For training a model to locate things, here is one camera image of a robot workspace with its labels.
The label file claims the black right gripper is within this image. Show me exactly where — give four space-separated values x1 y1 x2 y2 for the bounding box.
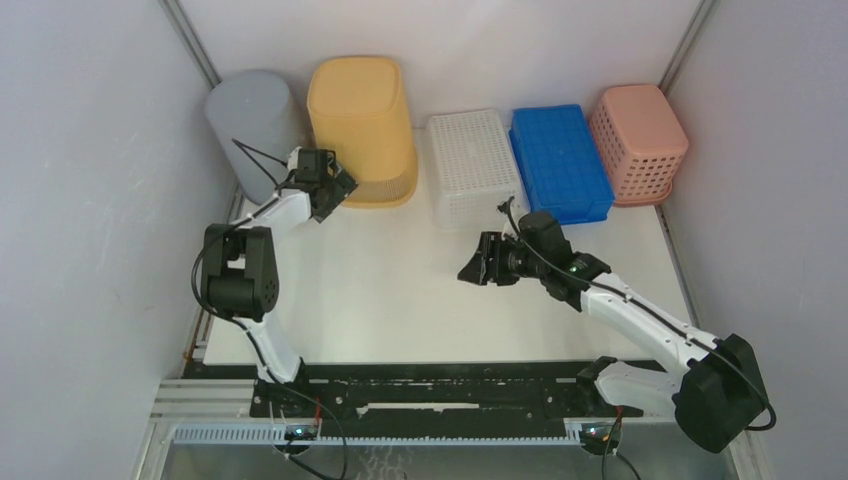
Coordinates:
458 231 548 286

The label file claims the yellow ribbed waste bin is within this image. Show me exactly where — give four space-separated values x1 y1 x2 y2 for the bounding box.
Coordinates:
307 56 419 209

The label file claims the white perforated plastic basket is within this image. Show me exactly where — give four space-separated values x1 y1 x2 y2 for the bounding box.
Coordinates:
422 109 529 230

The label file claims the grey bin liner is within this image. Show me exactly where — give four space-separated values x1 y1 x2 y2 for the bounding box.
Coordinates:
204 70 313 204

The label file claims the blue compartment tray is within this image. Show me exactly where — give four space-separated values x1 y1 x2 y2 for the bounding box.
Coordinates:
509 104 614 225

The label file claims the pink perforated plastic basket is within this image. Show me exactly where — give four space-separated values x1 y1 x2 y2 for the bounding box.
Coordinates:
589 84 689 207

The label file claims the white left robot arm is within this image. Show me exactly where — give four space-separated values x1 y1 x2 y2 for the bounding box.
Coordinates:
191 147 358 417

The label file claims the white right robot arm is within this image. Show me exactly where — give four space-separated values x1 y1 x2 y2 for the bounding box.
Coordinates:
457 202 777 453

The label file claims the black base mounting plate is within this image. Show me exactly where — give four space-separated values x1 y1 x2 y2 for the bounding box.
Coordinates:
249 361 618 437

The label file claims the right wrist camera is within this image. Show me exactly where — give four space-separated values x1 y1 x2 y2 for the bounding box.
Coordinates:
497 196 527 241

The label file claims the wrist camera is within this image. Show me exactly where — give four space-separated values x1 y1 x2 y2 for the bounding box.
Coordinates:
497 196 527 241
286 146 302 171

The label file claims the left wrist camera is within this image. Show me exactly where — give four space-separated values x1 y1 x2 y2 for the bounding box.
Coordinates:
286 146 302 171

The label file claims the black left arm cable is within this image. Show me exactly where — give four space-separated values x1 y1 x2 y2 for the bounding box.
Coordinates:
190 137 349 480

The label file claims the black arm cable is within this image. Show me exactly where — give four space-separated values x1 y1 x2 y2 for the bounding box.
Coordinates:
500 197 778 433
190 137 349 480

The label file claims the white slotted cable duct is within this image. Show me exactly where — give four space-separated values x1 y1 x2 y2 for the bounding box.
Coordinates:
172 424 581 446

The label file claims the aluminium frame rail left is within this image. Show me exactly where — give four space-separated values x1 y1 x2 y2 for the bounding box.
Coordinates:
159 1 236 346

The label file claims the aluminium frame rail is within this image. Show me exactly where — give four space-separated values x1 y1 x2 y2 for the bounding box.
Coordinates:
159 1 236 346
658 0 722 95

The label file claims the aluminium frame rail right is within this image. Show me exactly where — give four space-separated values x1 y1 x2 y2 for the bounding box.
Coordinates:
658 0 722 95

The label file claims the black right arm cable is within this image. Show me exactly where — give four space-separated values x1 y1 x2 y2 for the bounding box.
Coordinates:
500 197 778 433

